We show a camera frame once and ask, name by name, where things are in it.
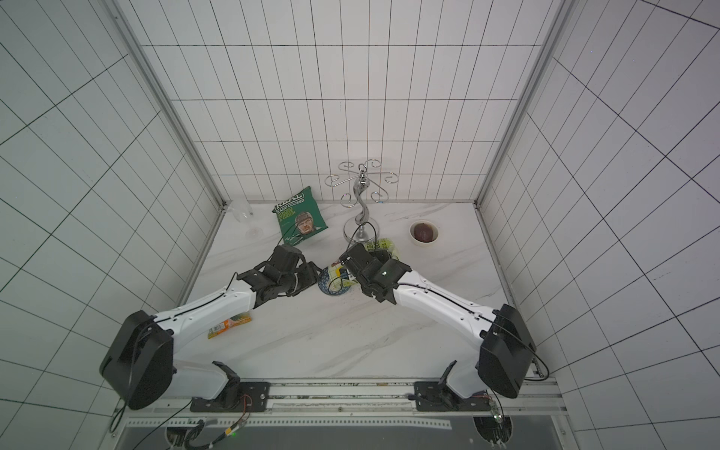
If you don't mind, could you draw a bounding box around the chrome mug tree stand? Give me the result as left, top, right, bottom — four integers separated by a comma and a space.
324, 159, 399, 247

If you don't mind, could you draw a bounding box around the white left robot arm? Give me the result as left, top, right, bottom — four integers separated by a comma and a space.
99, 245, 322, 412

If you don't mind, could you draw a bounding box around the blue patterned breakfast bowl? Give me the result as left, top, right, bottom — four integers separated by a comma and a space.
318, 267, 358, 296

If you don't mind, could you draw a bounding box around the clear wine glass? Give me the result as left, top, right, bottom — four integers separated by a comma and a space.
228, 196, 264, 240

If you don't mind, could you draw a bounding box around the green crisps bag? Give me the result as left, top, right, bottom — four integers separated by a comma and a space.
273, 187, 327, 246

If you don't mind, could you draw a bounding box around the green oats bag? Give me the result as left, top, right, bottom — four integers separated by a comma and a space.
334, 237, 399, 283

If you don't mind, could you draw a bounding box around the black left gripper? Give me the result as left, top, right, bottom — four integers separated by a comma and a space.
280, 261, 324, 297

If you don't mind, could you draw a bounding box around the white cup with dark drink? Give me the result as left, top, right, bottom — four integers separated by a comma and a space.
409, 220, 440, 247

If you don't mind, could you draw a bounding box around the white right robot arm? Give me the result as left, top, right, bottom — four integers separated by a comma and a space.
339, 244, 549, 416

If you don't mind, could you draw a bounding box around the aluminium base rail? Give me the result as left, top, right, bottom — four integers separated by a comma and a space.
116, 378, 568, 432

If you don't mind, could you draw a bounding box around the orange snack packet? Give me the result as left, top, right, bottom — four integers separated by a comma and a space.
207, 313, 252, 339

